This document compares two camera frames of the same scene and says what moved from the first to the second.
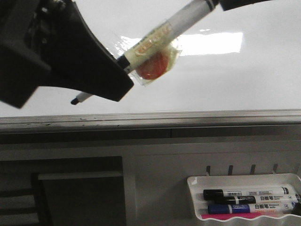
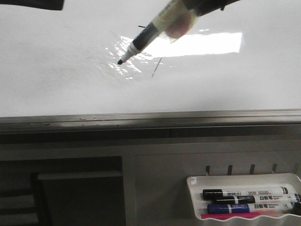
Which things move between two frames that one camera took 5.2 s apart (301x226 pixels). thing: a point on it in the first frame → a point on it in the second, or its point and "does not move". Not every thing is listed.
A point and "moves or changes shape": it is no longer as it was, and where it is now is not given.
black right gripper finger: [227, 4] → [201, 7]
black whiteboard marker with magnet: [146, 53] moves or changes shape
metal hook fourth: [274, 168] does not move
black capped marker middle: [255, 199] does not move
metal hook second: [230, 170] does not move
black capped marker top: [210, 194] does not move
